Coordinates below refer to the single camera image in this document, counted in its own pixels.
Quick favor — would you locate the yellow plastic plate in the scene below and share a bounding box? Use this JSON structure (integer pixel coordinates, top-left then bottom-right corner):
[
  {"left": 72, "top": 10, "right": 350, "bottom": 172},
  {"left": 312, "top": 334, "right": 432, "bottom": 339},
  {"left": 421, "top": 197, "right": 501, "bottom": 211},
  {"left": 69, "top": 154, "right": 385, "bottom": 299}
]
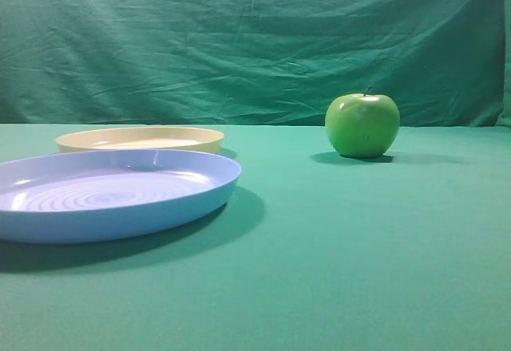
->
[{"left": 55, "top": 126, "right": 224, "bottom": 153}]

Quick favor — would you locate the blue plastic plate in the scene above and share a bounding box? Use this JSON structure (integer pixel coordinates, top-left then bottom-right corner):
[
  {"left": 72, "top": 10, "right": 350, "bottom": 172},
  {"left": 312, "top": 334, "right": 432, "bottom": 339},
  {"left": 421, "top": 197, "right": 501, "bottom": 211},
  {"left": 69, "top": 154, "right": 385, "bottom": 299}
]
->
[{"left": 1, "top": 149, "right": 242, "bottom": 244}]

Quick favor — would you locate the green apple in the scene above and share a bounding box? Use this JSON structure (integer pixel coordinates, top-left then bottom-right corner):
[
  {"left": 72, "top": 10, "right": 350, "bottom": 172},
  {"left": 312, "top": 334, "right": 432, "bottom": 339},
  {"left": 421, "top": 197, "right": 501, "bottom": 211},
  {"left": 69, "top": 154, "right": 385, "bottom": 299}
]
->
[{"left": 325, "top": 90, "right": 400, "bottom": 159}]

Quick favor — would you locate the green table cloth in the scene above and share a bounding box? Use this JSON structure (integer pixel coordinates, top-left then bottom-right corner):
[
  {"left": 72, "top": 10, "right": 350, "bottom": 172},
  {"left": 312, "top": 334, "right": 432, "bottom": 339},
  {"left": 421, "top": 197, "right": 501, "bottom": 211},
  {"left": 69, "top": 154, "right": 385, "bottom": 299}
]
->
[{"left": 1, "top": 125, "right": 510, "bottom": 350}]

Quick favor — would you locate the green backdrop cloth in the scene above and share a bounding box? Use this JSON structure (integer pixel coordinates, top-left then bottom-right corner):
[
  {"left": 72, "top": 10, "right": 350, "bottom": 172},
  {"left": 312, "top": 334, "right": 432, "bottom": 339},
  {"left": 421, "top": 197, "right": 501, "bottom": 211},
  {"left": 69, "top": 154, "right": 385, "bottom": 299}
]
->
[{"left": 1, "top": 0, "right": 510, "bottom": 126}]

